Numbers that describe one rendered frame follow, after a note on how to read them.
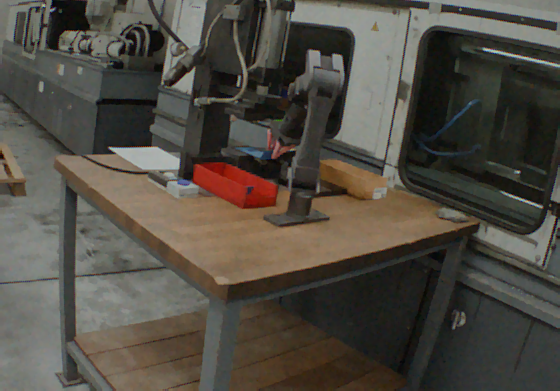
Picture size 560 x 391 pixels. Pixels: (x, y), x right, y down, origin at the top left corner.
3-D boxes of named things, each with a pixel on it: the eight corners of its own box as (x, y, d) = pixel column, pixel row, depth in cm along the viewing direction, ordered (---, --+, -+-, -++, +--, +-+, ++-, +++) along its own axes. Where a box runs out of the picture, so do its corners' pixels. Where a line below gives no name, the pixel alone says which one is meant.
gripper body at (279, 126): (282, 125, 179) (293, 108, 175) (298, 147, 174) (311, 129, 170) (267, 124, 175) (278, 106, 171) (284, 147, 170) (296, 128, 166)
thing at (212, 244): (193, 547, 125) (225, 283, 104) (54, 372, 192) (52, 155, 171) (414, 421, 202) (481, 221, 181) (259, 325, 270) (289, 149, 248)
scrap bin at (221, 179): (243, 209, 152) (246, 188, 150) (192, 182, 169) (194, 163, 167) (275, 206, 160) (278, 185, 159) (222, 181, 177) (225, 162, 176)
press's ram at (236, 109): (243, 128, 174) (259, 36, 167) (197, 112, 192) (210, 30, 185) (284, 129, 187) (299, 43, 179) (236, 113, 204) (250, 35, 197)
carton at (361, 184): (362, 202, 183) (367, 180, 181) (309, 181, 200) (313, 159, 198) (384, 199, 192) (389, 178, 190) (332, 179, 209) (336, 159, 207)
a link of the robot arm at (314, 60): (289, 82, 167) (312, 42, 138) (318, 86, 169) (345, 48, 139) (285, 119, 165) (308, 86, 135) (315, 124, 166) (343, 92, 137)
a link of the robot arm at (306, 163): (288, 179, 154) (312, 65, 141) (312, 182, 155) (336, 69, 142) (290, 189, 148) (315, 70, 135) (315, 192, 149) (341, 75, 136)
